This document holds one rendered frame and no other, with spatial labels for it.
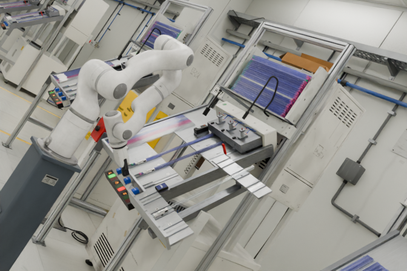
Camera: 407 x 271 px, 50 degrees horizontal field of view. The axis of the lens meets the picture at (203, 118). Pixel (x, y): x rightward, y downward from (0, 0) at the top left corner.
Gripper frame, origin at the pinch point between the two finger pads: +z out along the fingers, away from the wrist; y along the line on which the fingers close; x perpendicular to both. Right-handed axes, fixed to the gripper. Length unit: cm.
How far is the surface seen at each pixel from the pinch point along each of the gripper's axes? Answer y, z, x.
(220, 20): -295, 25, 234
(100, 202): -124, 98, 4
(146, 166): -6.0, 5.3, 13.0
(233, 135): 6, -1, 59
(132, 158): -17.6, 5.3, 9.8
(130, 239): 25.0, 18.7, -10.7
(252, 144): 17, 2, 63
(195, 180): 21.1, 5.7, 27.0
